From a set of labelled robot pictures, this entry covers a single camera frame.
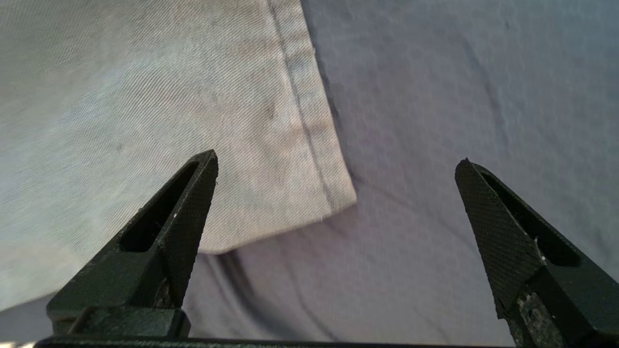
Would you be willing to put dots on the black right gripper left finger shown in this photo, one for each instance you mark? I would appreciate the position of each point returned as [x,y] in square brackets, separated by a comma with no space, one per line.
[145,270]

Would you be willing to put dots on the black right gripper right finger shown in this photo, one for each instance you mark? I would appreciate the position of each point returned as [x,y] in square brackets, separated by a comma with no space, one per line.
[532,270]

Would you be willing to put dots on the light blue denim shorts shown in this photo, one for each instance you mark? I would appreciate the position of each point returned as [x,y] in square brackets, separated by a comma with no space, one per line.
[145,96]

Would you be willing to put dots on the bed with blue sheet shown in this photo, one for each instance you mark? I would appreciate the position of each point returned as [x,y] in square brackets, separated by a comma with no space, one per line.
[459,96]

